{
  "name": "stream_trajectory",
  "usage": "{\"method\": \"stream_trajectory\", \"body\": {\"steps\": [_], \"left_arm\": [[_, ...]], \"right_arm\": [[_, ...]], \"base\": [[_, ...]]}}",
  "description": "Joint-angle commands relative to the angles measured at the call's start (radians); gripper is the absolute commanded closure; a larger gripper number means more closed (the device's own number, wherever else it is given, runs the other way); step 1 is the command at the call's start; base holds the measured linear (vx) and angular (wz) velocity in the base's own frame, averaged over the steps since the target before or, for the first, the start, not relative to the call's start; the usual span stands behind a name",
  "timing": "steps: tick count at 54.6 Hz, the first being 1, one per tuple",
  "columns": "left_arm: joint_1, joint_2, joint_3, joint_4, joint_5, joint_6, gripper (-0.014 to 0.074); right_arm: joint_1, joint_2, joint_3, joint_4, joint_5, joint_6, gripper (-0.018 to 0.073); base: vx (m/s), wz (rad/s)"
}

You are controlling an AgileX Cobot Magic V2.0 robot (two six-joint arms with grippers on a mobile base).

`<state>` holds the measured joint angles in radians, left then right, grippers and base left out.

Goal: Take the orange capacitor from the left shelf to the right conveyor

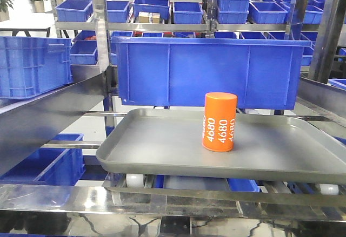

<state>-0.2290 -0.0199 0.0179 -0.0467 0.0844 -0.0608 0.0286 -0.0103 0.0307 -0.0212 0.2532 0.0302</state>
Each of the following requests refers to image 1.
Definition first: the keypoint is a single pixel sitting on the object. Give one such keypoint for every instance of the blue bin upper left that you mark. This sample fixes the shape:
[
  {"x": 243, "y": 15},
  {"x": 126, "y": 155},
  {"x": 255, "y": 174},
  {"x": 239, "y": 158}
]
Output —
[{"x": 74, "y": 11}]

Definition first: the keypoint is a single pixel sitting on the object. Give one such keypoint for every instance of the stacked blue bins upper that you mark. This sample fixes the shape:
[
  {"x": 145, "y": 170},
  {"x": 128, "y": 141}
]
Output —
[{"x": 232, "y": 11}]

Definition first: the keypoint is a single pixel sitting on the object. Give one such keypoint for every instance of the blue bin upper centre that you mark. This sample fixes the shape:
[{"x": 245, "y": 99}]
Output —
[{"x": 187, "y": 13}]

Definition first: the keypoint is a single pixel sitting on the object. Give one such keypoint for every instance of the grey metal tray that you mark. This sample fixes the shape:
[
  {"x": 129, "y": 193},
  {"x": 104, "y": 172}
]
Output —
[{"x": 274, "y": 148}]

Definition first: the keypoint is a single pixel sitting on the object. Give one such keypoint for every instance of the orange cylindrical capacitor 4680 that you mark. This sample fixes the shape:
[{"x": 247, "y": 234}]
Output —
[{"x": 219, "y": 121}]

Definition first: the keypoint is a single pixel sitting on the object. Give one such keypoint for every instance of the blue bin upper right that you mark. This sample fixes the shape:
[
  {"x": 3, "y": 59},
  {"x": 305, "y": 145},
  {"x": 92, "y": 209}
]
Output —
[{"x": 266, "y": 13}]

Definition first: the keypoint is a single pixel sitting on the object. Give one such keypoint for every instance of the blue ribbed crate left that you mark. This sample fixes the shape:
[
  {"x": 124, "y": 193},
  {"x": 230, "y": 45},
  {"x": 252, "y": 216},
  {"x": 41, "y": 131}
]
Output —
[{"x": 31, "y": 66}]

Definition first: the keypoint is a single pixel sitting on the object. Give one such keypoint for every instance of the blue bin lower left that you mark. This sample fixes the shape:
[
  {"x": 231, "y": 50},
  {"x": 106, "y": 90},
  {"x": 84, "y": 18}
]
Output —
[{"x": 48, "y": 166}]

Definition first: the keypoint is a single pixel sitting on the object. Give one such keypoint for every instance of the cardboard box on shelf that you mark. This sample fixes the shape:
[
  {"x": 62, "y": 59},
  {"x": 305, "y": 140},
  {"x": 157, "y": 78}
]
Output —
[{"x": 149, "y": 17}]

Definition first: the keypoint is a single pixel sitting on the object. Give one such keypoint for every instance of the large blue plastic bin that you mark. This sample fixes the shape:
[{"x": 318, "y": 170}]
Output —
[{"x": 263, "y": 74}]

